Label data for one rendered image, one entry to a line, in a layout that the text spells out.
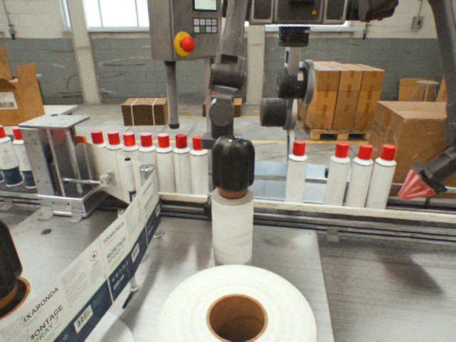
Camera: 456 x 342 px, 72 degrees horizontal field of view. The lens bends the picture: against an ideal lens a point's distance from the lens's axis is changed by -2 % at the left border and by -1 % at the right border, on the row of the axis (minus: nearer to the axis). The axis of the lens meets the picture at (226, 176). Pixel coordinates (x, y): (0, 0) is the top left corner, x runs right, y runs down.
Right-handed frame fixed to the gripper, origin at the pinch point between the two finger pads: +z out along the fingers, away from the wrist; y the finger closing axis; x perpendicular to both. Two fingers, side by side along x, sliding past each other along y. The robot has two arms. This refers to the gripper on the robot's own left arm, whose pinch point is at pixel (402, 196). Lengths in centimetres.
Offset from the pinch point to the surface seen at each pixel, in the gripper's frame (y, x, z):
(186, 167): 3, -50, 35
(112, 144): 3, -71, 45
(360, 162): 2.7, -17.1, 0.8
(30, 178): 4, -86, 74
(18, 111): -92, -152, 133
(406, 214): 4.8, 2.1, 2.3
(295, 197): 3.3, -21.7, 19.9
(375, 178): 1.7, -10.3, 1.4
